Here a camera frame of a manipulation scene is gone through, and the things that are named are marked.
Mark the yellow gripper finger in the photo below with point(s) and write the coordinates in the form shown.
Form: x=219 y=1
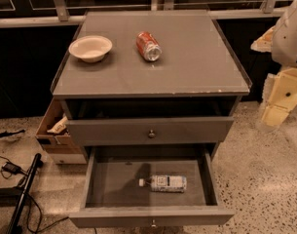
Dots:
x=282 y=98
x=264 y=43

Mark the blue plastic water bottle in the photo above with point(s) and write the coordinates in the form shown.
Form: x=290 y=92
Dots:
x=165 y=183

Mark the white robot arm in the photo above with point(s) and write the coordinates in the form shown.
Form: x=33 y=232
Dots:
x=284 y=43

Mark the grey top drawer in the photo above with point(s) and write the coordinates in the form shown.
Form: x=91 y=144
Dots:
x=144 y=131

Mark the grey drawer cabinet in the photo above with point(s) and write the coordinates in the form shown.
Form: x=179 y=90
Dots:
x=197 y=74

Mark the grey open middle drawer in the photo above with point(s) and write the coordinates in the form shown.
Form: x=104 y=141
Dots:
x=113 y=197

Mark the red soda can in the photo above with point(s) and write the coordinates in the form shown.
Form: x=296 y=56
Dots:
x=148 y=46

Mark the white paper bowl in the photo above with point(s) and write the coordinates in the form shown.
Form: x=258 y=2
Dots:
x=90 y=49

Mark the crumpled paper bag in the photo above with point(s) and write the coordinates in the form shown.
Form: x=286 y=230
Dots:
x=58 y=126

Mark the brown cardboard box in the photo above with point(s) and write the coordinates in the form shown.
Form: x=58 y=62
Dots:
x=60 y=147

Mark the black power adapter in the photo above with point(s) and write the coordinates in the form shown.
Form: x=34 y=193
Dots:
x=11 y=168

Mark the black pole stand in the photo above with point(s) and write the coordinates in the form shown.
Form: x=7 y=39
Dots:
x=23 y=193

